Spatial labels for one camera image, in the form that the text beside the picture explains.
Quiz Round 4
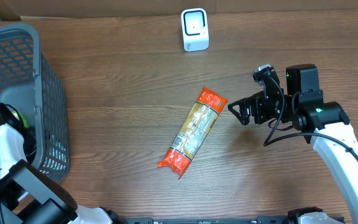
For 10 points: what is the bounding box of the orange spaghetti packet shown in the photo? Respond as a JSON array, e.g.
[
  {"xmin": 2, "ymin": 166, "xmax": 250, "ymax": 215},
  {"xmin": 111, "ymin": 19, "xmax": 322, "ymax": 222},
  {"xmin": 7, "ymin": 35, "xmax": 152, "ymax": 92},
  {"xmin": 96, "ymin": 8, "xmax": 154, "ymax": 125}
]
[{"xmin": 157, "ymin": 87, "xmax": 227, "ymax": 177}]

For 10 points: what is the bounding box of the grey plastic shopping basket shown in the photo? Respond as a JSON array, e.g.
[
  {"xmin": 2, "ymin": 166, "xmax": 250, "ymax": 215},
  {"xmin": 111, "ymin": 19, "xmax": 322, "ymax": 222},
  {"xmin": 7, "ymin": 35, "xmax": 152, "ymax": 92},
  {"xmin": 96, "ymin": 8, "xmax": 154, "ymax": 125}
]
[{"xmin": 0, "ymin": 23, "xmax": 70, "ymax": 181}]

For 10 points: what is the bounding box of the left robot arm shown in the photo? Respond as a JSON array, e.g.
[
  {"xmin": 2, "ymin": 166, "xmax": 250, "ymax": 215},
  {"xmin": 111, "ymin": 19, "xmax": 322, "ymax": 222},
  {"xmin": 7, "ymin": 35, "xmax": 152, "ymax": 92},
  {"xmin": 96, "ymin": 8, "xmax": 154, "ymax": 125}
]
[{"xmin": 0, "ymin": 103, "xmax": 125, "ymax": 224}]

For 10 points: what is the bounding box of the cardboard back panel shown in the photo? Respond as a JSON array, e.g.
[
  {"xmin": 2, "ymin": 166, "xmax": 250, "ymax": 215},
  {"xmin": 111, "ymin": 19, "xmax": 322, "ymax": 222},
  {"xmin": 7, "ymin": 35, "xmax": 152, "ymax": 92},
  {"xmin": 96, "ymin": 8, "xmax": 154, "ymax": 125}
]
[{"xmin": 0, "ymin": 0, "xmax": 358, "ymax": 21}]

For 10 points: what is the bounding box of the green tea carton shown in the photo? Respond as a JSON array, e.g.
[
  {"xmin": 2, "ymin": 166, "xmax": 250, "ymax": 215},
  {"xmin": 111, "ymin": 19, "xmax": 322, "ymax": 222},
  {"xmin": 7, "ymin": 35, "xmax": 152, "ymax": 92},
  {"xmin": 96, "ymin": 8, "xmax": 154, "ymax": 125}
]
[{"xmin": 12, "ymin": 111, "xmax": 29, "ymax": 129}]

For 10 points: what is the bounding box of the white barcode scanner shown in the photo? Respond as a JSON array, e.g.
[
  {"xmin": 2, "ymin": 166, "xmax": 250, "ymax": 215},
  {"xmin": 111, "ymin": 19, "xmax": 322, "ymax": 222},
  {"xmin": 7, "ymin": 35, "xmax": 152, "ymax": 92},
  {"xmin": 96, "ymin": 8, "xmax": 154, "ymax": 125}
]
[{"xmin": 181, "ymin": 8, "xmax": 209, "ymax": 52}]

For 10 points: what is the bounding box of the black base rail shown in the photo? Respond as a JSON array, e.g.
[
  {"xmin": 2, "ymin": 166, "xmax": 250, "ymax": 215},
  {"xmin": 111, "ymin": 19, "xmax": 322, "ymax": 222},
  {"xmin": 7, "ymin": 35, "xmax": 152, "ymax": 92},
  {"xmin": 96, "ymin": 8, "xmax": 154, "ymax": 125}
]
[{"xmin": 116, "ymin": 216, "xmax": 346, "ymax": 224}]

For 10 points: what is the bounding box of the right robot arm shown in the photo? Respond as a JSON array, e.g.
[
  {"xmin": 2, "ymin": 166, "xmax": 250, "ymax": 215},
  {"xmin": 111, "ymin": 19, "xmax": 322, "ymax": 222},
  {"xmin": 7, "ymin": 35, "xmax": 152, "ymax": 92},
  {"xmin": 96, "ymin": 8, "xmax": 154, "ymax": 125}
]
[{"xmin": 227, "ymin": 64, "xmax": 358, "ymax": 223}]

